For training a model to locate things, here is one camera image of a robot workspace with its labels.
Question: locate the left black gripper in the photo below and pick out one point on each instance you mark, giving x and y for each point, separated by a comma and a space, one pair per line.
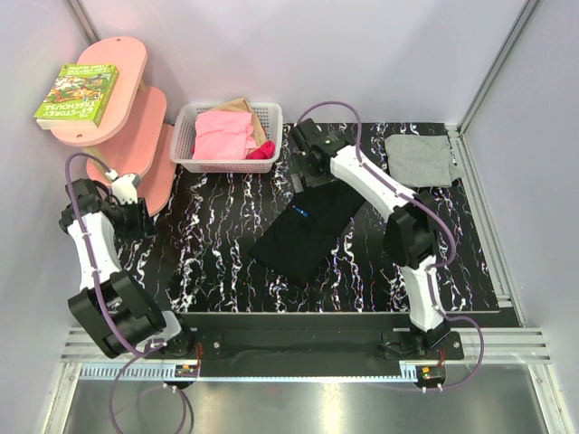
143, 226

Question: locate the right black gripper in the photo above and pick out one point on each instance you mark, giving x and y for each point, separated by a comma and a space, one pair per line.
298, 165

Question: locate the black daisy print t-shirt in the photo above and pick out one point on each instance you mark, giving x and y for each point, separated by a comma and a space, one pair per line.
303, 235

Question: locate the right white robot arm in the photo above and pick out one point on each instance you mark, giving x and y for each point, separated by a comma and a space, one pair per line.
410, 239

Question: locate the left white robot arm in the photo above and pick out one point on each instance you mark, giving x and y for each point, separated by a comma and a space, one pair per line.
112, 308

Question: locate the magenta garment in basket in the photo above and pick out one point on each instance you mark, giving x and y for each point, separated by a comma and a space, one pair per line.
265, 151

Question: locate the white plastic laundry basket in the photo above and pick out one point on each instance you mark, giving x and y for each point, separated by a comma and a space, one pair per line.
183, 140

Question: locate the pink tiered wooden shelf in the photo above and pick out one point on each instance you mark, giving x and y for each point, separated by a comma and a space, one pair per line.
133, 136

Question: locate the beige garment in basket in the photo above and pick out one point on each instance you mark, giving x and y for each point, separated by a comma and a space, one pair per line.
243, 105

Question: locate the pink t-shirt in basket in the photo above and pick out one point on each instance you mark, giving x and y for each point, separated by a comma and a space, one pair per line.
223, 135

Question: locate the folded grey t-shirt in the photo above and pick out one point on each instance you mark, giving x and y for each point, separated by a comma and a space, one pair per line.
421, 161

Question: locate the green storey treehouse book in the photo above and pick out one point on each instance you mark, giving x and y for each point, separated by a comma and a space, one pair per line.
78, 97

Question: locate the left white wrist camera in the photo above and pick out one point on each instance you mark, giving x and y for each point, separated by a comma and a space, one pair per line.
124, 187

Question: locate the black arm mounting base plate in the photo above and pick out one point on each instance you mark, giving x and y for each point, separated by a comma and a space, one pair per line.
306, 346

